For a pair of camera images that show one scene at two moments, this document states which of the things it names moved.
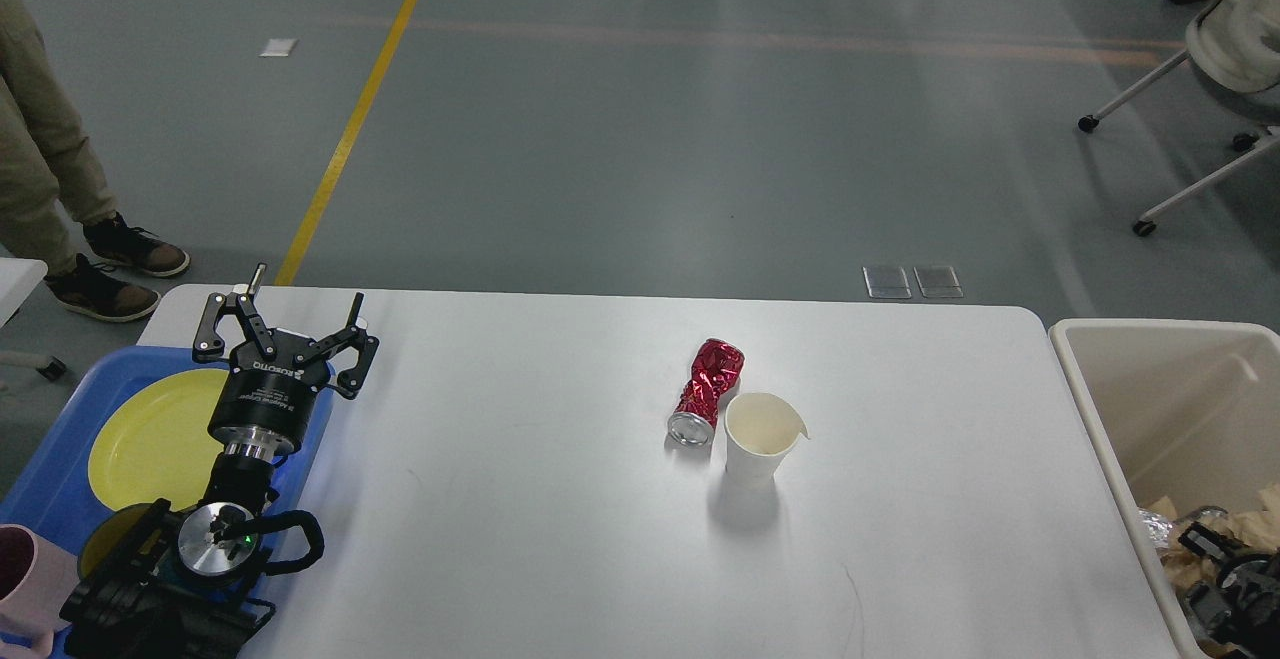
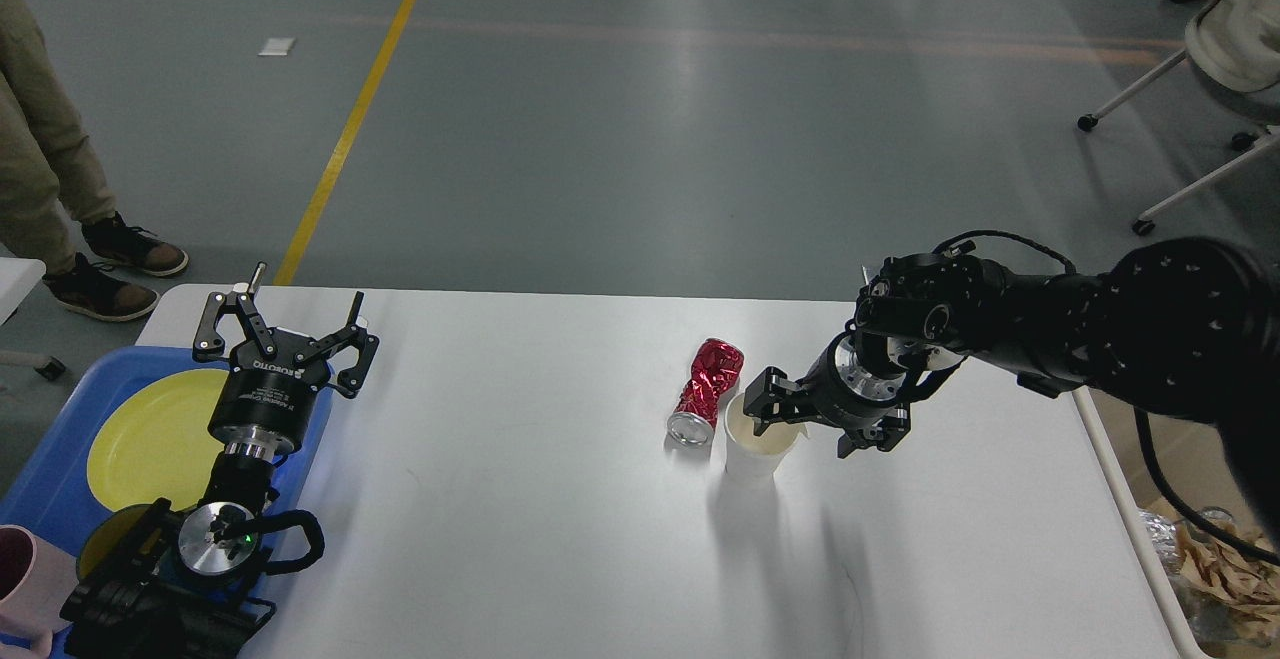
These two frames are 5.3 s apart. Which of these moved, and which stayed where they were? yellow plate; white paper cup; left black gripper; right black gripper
Moved: right black gripper
Stayed: yellow plate; white paper cup; left black gripper
